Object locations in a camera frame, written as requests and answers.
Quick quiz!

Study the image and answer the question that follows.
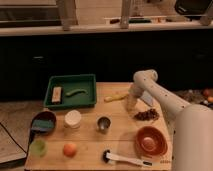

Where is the yellow banana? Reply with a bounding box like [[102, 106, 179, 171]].
[[104, 94, 128, 102]]

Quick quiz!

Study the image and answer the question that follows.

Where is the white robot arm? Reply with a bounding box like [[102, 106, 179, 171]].
[[127, 69, 213, 171]]

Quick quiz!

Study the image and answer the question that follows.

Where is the small metal cup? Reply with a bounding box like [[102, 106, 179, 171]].
[[97, 117, 111, 133]]

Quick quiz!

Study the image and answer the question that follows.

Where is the white paper cup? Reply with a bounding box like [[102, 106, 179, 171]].
[[64, 110, 82, 128]]

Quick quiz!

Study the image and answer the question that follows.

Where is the green plastic cup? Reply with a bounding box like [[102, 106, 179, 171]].
[[29, 139, 47, 157]]

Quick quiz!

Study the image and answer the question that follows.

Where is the grey folded cloth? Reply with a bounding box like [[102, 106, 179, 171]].
[[140, 91, 153, 107]]

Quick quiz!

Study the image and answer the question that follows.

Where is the bunch of dark grapes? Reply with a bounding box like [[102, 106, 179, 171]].
[[134, 109, 159, 121]]

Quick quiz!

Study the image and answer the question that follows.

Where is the red orange bowl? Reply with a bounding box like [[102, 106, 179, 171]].
[[135, 126, 168, 158]]

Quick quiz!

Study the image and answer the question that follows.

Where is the green chili pepper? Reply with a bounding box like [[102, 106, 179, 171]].
[[65, 89, 87, 97]]

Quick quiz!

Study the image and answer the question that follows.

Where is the green plastic tray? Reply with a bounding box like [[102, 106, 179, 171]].
[[44, 74, 97, 110]]

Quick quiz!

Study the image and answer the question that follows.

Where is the wooden block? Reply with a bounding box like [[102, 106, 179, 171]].
[[52, 87, 62, 103]]

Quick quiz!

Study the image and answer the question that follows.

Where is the orange fruit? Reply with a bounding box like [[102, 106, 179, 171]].
[[63, 143, 77, 157]]

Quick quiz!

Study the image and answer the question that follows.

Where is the dark bowl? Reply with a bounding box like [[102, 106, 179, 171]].
[[30, 111, 56, 134]]

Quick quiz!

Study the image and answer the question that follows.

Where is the blue green sponge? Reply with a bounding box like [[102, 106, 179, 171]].
[[32, 120, 54, 132]]

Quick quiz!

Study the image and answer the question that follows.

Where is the white handled dish brush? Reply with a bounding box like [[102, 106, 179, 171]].
[[102, 150, 152, 167]]

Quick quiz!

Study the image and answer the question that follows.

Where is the black cable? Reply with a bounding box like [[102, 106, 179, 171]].
[[0, 122, 28, 155]]

